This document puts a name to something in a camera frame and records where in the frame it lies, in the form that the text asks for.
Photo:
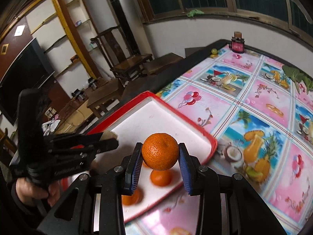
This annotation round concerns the black flat television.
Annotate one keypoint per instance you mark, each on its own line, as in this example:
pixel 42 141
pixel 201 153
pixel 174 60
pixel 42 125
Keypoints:
pixel 27 78

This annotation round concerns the green leaf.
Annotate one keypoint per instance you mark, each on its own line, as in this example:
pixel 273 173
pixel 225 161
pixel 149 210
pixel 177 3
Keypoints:
pixel 297 77

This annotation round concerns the pink jar with wooden lid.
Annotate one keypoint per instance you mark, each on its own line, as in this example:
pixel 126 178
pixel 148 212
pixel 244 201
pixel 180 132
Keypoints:
pixel 238 44

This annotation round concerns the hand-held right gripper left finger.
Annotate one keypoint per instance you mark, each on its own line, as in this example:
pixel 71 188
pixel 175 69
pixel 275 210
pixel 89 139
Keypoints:
pixel 136 173

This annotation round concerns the small green grape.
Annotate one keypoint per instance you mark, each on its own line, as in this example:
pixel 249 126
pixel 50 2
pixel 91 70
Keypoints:
pixel 214 51

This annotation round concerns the dark wooden armchair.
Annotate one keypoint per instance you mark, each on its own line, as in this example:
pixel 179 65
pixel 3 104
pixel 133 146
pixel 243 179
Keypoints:
pixel 127 61

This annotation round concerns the green cloth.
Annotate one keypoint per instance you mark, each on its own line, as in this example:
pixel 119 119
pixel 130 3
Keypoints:
pixel 195 12

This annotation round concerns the orange mandarin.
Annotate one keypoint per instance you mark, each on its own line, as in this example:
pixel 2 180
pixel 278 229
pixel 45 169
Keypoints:
pixel 133 198
pixel 160 151
pixel 161 177

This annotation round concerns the tall standing air conditioner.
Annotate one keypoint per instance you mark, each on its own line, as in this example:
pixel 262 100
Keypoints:
pixel 124 17

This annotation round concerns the wooden wall shelf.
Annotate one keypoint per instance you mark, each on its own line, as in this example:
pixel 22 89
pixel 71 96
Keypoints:
pixel 71 29

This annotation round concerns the low wooden stool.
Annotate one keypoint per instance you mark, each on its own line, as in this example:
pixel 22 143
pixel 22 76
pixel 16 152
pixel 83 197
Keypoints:
pixel 105 95

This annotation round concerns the printed pink tablecloth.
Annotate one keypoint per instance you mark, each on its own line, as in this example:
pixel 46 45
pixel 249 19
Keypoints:
pixel 244 107

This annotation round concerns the dark wooden bench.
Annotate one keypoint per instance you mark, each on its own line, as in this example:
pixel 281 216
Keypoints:
pixel 162 62

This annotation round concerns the red rimmed white tray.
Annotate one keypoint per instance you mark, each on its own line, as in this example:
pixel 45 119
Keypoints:
pixel 151 117

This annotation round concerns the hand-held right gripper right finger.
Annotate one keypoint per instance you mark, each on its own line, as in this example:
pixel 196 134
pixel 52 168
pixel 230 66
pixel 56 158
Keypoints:
pixel 184 172

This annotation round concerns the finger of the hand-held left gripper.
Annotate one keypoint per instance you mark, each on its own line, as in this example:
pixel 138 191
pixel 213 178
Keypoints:
pixel 80 138
pixel 102 146

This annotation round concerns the white cloth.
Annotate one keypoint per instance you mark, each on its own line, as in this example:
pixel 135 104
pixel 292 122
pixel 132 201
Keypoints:
pixel 51 126

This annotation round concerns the black rimmed table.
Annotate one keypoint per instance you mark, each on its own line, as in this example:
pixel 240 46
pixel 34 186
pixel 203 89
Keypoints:
pixel 195 61

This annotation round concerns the person's left hand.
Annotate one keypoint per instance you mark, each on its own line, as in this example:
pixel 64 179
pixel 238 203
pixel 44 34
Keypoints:
pixel 29 192

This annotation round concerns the small cork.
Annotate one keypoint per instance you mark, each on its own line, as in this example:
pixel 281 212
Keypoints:
pixel 109 135

